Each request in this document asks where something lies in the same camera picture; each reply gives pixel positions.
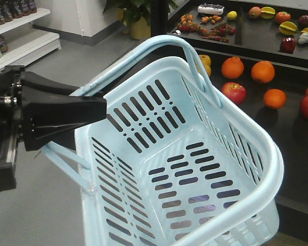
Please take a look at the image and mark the white store shelf unit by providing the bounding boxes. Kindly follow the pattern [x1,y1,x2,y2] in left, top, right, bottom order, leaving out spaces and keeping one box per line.
[0,8,61,70]

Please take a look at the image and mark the potted green plant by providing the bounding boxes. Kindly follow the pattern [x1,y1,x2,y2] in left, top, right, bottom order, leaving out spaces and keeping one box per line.
[103,1,178,39]

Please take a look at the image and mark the orange back left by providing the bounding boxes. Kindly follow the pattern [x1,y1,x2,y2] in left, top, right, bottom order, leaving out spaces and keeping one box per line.
[221,56,244,79]

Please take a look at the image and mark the black upper produce tray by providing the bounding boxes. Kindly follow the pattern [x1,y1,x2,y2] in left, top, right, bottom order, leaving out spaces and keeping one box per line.
[168,1,308,69]

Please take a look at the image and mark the yellow starfruit large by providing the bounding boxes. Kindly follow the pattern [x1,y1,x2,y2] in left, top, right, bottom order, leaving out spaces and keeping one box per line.
[279,21,298,36]

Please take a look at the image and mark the red bell pepper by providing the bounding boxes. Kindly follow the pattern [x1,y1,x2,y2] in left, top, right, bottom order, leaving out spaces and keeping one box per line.
[280,37,296,54]

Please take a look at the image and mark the yellow apple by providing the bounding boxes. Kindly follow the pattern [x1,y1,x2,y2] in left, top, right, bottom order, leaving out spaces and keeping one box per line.
[199,54,211,66]
[196,64,211,77]

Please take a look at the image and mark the white garlic bulb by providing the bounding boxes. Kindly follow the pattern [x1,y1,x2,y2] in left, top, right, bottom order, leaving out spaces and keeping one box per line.
[298,33,308,45]

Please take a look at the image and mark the white electronic scale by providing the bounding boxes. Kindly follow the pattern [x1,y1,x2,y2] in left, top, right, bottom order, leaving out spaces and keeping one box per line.
[197,3,225,16]

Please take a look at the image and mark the yellow apple back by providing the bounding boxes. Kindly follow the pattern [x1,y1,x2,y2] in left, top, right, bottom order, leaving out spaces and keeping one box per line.
[199,54,211,66]

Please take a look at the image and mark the dark purple plum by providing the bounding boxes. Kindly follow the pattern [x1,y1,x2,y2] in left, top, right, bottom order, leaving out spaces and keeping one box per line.
[298,15,308,27]

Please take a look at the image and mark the small orange centre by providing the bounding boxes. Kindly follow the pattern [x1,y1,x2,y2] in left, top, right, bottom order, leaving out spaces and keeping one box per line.
[263,89,286,109]

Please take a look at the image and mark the light blue plastic basket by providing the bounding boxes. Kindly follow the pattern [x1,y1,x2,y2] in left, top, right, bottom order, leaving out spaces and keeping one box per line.
[42,35,284,245]

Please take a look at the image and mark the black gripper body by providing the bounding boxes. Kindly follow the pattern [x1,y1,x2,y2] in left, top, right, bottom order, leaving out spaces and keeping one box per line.
[0,66,24,192]

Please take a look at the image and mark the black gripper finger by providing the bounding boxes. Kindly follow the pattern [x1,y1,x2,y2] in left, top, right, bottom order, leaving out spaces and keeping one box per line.
[22,96,107,151]
[20,71,80,103]

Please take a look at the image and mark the pink red apple left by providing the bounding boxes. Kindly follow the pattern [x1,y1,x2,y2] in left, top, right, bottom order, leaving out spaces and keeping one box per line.
[221,82,247,105]

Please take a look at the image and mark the yellow apple front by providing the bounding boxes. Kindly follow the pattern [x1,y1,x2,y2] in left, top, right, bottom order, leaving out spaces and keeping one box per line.
[196,64,211,77]

